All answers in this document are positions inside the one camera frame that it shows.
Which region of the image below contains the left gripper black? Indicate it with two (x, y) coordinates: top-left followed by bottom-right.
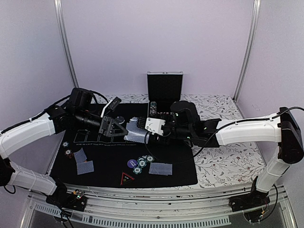
(75, 109), (128, 137)

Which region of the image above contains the clear round dealer button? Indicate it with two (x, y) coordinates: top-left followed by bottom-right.
(116, 116), (125, 124)

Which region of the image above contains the blue card player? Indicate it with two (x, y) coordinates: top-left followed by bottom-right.
(149, 163), (167, 175)
(74, 148), (87, 164)

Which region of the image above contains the blue card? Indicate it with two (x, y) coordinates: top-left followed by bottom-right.
(76, 161), (95, 175)
(155, 163), (172, 176)

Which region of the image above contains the purple small blind button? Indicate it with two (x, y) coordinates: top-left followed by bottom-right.
(127, 159), (137, 169)

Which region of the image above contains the dark green poker chip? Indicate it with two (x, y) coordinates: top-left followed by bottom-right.
(62, 142), (69, 147)

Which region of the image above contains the red brown poker chip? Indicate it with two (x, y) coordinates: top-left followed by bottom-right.
(65, 149), (74, 159)

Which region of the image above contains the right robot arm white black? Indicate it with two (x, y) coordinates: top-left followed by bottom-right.
(137, 101), (304, 209)

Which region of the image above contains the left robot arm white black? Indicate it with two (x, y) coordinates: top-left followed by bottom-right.
(0, 88), (128, 206)

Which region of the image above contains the left chip stack in case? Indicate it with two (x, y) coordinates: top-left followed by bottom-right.
(149, 101), (157, 118)

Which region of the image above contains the black poker mat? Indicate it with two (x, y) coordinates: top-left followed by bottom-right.
(48, 102), (198, 188)

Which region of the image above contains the aluminium poker chip case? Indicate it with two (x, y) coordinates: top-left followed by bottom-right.
(147, 71), (183, 112)

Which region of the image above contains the triangular red black marker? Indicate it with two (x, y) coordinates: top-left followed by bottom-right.
(120, 172), (135, 185)

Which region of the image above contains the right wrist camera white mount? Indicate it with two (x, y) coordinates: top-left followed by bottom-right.
(145, 117), (166, 136)

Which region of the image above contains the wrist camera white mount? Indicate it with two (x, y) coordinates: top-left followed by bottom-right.
(100, 97), (122, 118)
(145, 117), (166, 136)

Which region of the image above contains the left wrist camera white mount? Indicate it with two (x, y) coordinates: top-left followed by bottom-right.
(100, 97), (122, 118)

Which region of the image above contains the aluminium front rail frame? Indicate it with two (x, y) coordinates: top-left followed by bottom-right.
(20, 184), (300, 228)

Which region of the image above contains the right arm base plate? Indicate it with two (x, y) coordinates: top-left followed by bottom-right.
(228, 190), (270, 212)

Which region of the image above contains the right aluminium corner post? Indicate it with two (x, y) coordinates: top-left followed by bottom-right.
(233, 0), (261, 103)

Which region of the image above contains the aluminium corner post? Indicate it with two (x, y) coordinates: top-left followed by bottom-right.
(233, 0), (261, 103)
(54, 0), (79, 87)

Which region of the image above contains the left aluminium corner post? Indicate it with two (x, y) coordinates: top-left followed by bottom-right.
(54, 0), (79, 87)

